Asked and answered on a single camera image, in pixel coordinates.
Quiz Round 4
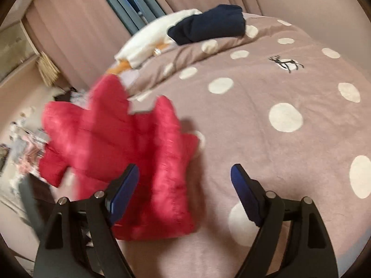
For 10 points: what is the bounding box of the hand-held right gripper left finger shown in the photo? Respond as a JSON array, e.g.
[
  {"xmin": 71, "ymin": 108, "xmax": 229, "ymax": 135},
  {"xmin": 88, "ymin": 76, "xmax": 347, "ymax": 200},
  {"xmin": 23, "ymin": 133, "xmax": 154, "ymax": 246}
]
[{"xmin": 34, "ymin": 164, "xmax": 140, "ymax": 278}]

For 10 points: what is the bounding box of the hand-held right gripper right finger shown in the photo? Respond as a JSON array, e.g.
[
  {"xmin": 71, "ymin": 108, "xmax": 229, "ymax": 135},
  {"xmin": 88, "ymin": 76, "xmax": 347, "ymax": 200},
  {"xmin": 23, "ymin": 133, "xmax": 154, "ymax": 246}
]
[{"xmin": 230, "ymin": 164, "xmax": 338, "ymax": 278}]

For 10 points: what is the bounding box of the pink-red puffer jacket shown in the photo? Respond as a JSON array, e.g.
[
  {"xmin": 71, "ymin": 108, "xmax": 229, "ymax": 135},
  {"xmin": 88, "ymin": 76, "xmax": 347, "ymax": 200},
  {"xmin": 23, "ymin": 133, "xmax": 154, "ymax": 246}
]
[{"xmin": 38, "ymin": 74, "xmax": 200, "ymax": 241}]

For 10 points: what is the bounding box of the polka dot blanket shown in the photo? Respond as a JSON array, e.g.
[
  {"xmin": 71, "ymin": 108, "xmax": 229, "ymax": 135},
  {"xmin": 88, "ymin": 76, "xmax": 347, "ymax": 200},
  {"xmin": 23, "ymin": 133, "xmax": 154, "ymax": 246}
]
[{"xmin": 106, "ymin": 12, "xmax": 371, "ymax": 278}]

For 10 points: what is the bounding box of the grey quilt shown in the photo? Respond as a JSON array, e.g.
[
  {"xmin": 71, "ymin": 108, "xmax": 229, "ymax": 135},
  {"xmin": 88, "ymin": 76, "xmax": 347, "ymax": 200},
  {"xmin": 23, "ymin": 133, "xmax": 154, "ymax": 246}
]
[{"xmin": 119, "ymin": 70, "xmax": 137, "ymax": 94}]

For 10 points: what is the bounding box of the black cloth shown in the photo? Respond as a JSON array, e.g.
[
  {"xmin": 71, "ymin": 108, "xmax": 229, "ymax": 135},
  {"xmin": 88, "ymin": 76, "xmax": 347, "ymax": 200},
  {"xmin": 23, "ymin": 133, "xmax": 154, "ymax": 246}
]
[{"xmin": 54, "ymin": 88, "xmax": 79, "ymax": 105}]

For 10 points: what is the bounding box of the mustard cloth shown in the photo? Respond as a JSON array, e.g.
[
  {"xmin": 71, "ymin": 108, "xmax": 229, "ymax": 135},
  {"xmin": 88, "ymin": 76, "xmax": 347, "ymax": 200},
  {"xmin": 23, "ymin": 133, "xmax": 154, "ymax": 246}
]
[{"xmin": 107, "ymin": 59, "xmax": 137, "ymax": 75}]

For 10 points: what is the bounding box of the straw broom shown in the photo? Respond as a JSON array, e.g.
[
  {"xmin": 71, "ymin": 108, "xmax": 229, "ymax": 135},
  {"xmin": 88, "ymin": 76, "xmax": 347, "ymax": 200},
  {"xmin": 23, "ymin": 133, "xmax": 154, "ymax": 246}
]
[{"xmin": 37, "ymin": 51, "xmax": 61, "ymax": 87}]

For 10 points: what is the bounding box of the white fleece blanket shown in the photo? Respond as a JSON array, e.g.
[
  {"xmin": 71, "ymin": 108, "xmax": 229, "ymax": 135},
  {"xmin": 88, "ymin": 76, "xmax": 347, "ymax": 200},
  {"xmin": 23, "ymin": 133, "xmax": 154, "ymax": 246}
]
[{"xmin": 115, "ymin": 9, "xmax": 203, "ymax": 69}]

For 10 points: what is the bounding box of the folded navy clothing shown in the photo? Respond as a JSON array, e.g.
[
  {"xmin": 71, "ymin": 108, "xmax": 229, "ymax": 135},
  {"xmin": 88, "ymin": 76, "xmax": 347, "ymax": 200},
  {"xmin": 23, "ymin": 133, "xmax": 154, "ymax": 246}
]
[{"xmin": 167, "ymin": 4, "xmax": 246, "ymax": 46}]

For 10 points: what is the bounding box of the wooden shelf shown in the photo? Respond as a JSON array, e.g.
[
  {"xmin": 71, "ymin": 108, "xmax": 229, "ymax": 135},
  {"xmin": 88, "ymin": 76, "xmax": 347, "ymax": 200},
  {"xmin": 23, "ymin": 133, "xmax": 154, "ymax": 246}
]
[{"xmin": 0, "ymin": 20, "xmax": 39, "ymax": 82}]

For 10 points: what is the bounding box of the grey curtain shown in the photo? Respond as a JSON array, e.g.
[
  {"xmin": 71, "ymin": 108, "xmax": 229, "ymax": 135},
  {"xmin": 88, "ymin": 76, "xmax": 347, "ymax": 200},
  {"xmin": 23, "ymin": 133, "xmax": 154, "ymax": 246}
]
[{"xmin": 91, "ymin": 0, "xmax": 166, "ymax": 35}]

